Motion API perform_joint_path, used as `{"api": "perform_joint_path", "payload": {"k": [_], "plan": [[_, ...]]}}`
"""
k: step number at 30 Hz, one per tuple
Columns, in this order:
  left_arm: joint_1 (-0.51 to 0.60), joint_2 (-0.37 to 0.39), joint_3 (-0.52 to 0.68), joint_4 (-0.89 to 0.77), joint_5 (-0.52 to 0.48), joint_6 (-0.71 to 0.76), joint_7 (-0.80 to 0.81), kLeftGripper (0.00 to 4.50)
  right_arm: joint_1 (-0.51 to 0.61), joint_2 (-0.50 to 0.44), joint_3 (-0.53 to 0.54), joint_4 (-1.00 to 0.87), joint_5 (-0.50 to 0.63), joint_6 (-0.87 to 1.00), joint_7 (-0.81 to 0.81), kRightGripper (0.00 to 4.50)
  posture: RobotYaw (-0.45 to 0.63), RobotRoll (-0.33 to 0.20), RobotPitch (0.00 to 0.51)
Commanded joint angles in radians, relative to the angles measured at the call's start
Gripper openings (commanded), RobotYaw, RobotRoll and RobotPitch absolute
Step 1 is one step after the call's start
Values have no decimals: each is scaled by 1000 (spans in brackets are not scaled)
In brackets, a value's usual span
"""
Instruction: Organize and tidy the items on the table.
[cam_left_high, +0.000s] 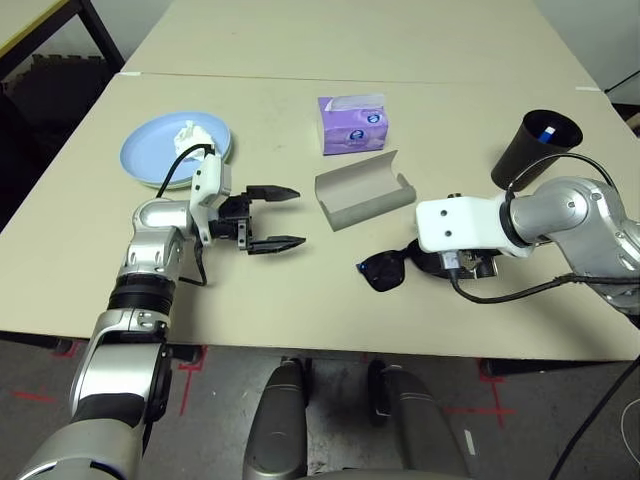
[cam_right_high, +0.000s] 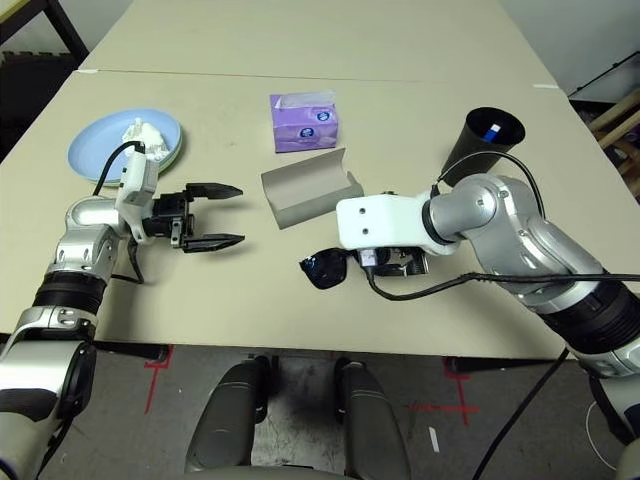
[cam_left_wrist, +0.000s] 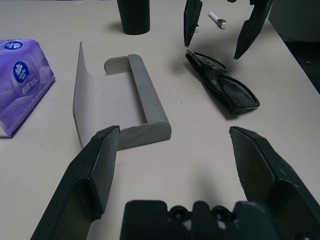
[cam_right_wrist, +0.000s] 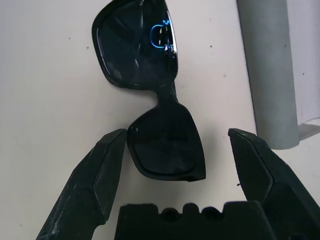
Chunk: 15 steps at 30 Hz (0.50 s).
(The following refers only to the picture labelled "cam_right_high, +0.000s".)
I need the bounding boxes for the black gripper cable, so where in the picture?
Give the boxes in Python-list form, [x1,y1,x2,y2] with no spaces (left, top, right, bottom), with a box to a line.
[435,151,547,219]
[110,234,146,286]

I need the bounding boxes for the black sunglasses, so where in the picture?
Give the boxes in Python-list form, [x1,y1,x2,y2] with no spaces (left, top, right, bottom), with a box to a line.
[298,246,361,290]

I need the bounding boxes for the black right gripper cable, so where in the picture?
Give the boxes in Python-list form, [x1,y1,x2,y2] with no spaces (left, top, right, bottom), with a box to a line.
[435,151,547,219]

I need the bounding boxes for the black plastic cup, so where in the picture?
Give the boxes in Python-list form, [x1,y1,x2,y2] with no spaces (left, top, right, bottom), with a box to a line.
[439,106,527,189]

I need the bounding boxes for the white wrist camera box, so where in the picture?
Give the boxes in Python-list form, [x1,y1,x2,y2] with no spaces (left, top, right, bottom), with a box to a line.
[334,193,459,257]
[114,152,161,246]

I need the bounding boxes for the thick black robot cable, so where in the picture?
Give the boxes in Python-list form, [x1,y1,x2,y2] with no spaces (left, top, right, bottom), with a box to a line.
[472,344,571,480]

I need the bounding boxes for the grey robot right leg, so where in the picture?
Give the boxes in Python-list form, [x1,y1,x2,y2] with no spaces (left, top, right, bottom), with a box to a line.
[334,357,414,480]

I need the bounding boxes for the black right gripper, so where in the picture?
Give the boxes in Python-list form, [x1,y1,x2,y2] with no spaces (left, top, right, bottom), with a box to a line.
[351,247,432,278]

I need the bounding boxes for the purple tissue pack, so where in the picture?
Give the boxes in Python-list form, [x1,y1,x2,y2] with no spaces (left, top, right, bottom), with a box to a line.
[269,89,340,154]

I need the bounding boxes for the black table foot bar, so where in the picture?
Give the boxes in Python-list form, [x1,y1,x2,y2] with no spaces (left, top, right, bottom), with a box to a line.
[94,342,169,362]
[444,355,571,375]

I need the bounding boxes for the dark foam floor mat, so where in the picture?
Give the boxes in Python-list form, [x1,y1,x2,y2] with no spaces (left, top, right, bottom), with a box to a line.
[0,49,76,161]

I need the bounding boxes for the black left wrist camera cable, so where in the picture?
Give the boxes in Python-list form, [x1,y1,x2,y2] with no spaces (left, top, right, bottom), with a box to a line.
[93,140,147,196]

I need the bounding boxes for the grey glasses case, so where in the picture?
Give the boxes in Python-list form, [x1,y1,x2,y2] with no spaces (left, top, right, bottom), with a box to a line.
[259,147,365,231]

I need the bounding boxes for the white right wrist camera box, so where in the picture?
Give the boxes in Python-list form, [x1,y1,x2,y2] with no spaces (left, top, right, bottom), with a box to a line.
[334,193,459,257]

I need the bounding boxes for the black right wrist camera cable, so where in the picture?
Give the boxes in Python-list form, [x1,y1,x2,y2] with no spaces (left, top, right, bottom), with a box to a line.
[363,259,640,302]

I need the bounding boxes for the side table with black frame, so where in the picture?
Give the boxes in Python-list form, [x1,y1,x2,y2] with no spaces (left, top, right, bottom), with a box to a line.
[0,0,91,66]

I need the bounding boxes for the grey robot left leg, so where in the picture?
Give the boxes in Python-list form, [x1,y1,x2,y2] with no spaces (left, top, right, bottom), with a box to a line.
[184,357,271,480]

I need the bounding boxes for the wooden frame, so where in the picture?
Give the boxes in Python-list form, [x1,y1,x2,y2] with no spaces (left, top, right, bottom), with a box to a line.
[592,92,640,201]

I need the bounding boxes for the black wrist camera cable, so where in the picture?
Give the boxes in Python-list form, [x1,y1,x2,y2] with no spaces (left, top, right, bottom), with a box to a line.
[363,259,640,302]
[93,140,147,196]

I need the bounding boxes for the blue plastic plate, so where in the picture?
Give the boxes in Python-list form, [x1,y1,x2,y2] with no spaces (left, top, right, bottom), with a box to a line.
[67,107,184,184]

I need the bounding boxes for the white tissue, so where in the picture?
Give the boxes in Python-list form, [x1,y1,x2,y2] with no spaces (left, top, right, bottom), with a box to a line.
[121,116,169,162]

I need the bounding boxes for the thin white floor cable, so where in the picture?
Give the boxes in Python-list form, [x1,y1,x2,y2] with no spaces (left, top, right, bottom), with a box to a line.
[584,399,624,471]

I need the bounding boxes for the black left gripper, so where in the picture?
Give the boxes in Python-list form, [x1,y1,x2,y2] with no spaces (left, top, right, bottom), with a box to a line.
[148,182,246,253]

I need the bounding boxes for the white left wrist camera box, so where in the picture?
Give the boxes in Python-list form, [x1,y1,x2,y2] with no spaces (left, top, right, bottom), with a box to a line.
[114,152,161,246]

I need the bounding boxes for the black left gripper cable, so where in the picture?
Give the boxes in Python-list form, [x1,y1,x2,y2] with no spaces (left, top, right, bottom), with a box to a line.
[110,234,146,286]

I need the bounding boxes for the grey robot leg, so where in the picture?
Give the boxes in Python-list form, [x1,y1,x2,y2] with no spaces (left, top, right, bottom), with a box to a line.
[184,357,271,480]
[334,357,414,480]

